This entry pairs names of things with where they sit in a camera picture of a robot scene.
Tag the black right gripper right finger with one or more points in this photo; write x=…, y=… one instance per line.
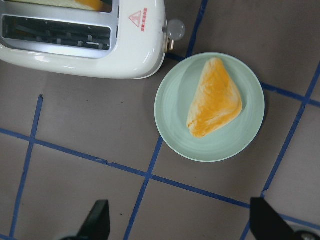
x=266, y=223

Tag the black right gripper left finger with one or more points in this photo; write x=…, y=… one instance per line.
x=97, y=225

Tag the white two-slot toaster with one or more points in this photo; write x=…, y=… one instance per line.
x=128, y=39

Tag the bread slice in toaster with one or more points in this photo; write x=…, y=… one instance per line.
x=90, y=5

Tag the light green plate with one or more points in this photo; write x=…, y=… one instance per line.
x=174, y=97

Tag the triangular bread on plate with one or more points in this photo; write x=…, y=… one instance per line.
x=217, y=100

